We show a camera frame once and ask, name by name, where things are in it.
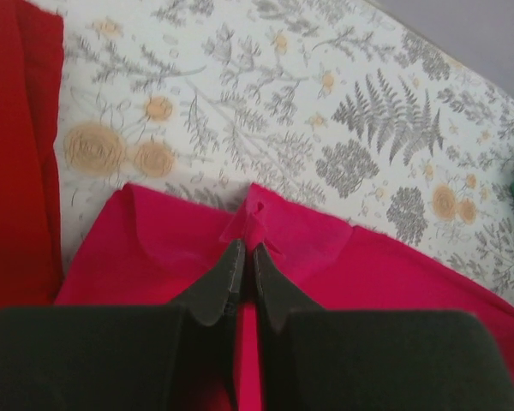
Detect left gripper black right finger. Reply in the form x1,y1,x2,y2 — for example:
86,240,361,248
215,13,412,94
254,246,514,410

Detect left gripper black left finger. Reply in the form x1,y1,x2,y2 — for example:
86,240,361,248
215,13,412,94
0,240,245,410

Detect magenta t shirt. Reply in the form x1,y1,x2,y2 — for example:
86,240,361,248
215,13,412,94
54,182,514,411

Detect floral patterned table mat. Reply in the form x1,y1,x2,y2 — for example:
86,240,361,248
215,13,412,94
46,1,514,306

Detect folded red t shirt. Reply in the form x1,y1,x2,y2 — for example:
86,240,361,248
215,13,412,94
0,1,64,309

